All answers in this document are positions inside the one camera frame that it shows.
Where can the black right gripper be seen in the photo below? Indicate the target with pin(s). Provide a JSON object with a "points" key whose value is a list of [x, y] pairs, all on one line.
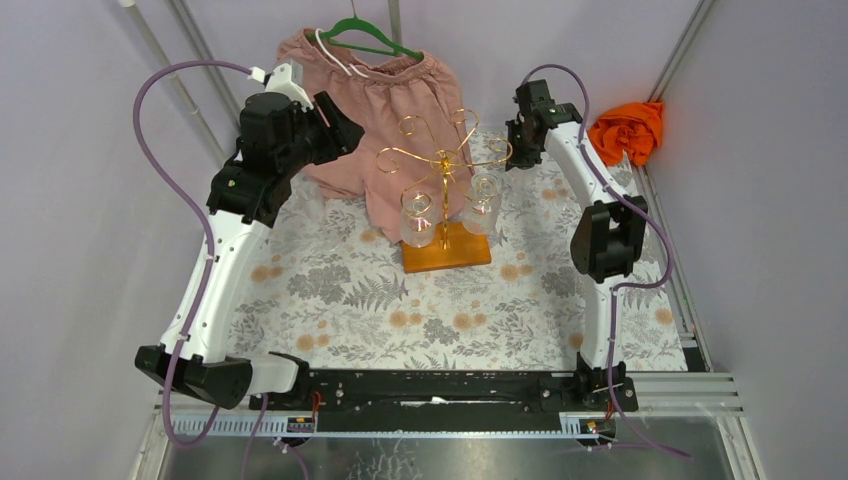
{"points": [[514, 160]]}

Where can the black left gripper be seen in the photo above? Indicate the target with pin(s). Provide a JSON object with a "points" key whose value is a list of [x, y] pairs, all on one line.
{"points": [[325, 125]]}

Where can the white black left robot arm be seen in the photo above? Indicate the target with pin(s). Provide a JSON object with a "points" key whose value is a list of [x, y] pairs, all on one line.
{"points": [[192, 355]]}

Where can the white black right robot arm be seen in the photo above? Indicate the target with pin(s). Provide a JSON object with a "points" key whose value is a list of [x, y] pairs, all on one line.
{"points": [[609, 236]]}

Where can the orange wooden rack base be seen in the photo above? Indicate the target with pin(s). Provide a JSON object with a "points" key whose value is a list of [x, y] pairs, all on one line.
{"points": [[464, 249]]}

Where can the pink shorts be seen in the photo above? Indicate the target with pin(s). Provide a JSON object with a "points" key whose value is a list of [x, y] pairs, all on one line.
{"points": [[409, 109]]}

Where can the green clothes hanger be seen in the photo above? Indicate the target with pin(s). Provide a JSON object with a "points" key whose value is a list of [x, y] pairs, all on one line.
{"points": [[382, 44]]}

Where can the orange cloth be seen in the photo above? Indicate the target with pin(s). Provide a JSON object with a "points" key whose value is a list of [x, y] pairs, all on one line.
{"points": [[631, 131]]}

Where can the floral table mat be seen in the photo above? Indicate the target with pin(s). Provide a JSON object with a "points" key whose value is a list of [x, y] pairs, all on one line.
{"points": [[357, 307]]}

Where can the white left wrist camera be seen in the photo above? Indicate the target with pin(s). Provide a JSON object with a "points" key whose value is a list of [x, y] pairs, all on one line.
{"points": [[285, 78]]}

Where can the gold wire glass rack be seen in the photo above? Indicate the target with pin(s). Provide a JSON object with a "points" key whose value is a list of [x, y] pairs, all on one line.
{"points": [[444, 161]]}

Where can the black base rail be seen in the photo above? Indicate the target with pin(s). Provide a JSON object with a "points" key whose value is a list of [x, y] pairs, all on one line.
{"points": [[433, 401]]}

